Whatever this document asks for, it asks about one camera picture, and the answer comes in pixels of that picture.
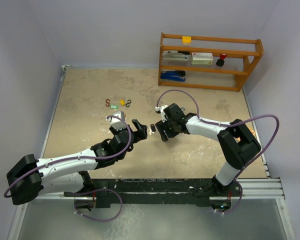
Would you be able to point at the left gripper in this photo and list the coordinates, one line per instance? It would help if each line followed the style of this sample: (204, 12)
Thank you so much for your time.
(140, 133)

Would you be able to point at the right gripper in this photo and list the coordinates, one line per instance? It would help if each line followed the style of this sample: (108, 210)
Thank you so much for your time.
(162, 126)

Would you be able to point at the black tag key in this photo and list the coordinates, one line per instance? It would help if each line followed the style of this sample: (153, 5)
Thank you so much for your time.
(152, 130)

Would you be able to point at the green tag key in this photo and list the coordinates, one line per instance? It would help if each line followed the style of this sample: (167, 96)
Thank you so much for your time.
(115, 107)

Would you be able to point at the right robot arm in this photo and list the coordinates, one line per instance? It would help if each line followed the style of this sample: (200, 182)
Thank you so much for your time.
(238, 144)

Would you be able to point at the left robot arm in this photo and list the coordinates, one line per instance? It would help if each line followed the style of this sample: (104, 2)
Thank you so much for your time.
(31, 177)

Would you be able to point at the blue stapler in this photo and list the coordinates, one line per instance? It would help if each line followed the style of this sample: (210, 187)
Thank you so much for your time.
(174, 75)

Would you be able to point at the wooden shelf rack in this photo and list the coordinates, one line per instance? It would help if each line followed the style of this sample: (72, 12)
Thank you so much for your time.
(243, 55)

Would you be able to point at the grey stapler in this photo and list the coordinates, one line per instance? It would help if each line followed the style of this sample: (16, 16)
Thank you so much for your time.
(175, 55)

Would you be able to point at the white cardboard box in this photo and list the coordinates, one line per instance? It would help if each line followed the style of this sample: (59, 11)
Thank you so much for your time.
(201, 58)

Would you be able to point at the orange spiral notebook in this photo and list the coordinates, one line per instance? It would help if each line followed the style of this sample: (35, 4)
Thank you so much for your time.
(252, 132)

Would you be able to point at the yellow block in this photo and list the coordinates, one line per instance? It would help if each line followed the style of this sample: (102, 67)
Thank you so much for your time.
(186, 40)

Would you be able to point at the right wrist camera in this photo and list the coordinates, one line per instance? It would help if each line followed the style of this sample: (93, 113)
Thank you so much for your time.
(160, 110)

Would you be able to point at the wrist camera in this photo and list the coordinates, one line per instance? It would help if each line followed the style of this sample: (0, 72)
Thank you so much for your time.
(117, 120)
(160, 110)

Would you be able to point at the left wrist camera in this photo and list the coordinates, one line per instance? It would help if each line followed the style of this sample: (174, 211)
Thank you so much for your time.
(117, 120)

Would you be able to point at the black base frame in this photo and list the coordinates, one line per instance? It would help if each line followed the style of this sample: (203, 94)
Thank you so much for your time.
(192, 191)

